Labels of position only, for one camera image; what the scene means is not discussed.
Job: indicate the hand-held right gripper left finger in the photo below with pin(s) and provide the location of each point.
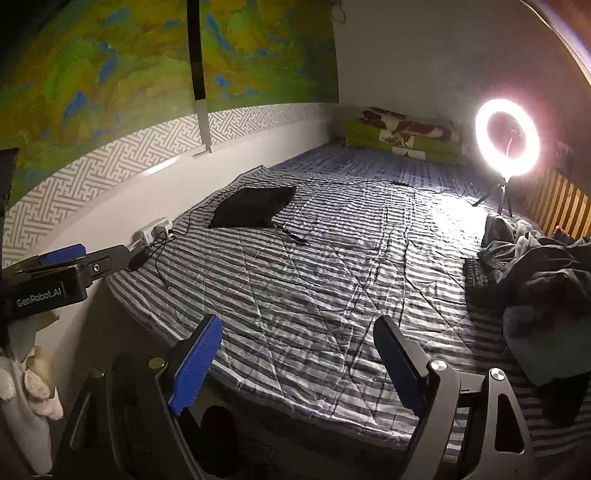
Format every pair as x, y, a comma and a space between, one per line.
194, 369

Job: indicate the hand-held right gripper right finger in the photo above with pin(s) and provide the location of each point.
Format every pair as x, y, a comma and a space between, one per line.
401, 369

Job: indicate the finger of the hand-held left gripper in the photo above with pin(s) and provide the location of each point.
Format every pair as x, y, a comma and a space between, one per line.
62, 256
111, 263

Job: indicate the black pants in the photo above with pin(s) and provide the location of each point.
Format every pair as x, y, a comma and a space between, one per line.
249, 207

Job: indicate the black plug adapter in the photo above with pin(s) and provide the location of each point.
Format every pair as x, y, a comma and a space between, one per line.
137, 261

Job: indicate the white power strip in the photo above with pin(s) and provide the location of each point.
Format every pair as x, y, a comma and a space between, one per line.
152, 228

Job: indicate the striped bed quilt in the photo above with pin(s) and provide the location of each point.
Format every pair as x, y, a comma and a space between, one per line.
323, 300

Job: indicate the pile of dark clothes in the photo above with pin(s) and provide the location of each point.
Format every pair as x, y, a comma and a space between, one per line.
540, 286

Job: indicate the black light tripod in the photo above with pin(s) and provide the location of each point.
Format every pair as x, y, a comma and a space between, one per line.
501, 194

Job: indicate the green folded blanket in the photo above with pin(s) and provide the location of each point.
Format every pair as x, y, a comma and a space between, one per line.
364, 136

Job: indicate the brown white patterned pillow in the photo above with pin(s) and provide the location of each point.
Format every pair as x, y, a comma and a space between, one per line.
415, 127

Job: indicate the green yellow wall poster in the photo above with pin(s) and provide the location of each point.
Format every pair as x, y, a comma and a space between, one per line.
115, 69

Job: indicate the wooden slatted bed rail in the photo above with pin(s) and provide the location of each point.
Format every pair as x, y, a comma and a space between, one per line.
554, 203

